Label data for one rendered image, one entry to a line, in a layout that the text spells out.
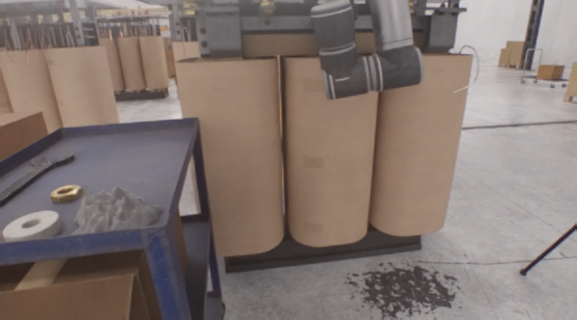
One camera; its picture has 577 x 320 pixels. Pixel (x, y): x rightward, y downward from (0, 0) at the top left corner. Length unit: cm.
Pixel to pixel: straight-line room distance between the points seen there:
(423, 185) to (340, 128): 52
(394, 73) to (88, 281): 79
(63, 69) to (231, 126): 224
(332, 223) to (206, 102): 78
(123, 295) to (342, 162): 99
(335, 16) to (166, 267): 66
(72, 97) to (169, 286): 281
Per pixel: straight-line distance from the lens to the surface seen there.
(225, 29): 117
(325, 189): 132
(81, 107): 321
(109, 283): 54
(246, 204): 131
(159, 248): 47
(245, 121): 117
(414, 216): 159
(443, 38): 141
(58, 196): 68
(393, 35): 86
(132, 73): 696
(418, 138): 140
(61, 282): 57
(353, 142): 127
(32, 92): 341
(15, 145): 133
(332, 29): 81
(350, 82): 85
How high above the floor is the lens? 115
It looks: 19 degrees down
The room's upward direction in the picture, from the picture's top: 1 degrees counter-clockwise
